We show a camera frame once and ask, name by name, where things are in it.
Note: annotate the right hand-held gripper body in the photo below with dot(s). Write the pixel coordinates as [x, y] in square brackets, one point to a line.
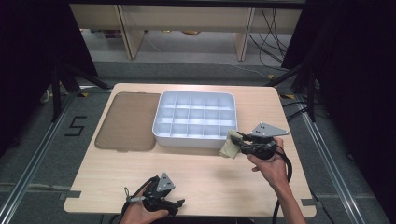
[264, 140]

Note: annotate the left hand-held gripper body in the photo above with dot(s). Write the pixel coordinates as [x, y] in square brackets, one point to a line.
[157, 191]

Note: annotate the light green ankle sock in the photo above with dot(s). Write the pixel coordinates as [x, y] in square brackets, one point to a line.
[229, 146]

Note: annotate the white compartment organizer box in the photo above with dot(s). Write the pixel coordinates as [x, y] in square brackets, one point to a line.
[194, 119]

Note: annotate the person's left hand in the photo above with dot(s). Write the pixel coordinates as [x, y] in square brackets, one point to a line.
[140, 214]

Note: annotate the person's right hand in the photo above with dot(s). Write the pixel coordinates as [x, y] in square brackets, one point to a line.
[272, 169]

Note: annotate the black metal stand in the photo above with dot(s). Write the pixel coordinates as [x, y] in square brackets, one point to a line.
[65, 87]
[306, 90]

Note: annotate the brown translucent box lid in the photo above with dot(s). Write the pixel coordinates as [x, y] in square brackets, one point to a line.
[127, 123]

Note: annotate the black curtain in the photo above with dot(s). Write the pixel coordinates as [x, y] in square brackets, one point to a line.
[351, 77]
[31, 62]

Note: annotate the yellow object under desk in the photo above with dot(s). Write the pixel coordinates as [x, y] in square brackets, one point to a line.
[190, 32]

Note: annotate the light wooden desk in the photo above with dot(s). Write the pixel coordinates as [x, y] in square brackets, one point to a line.
[186, 18]

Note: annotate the aluminium floor rail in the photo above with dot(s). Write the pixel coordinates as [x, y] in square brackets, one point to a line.
[333, 161]
[34, 158]

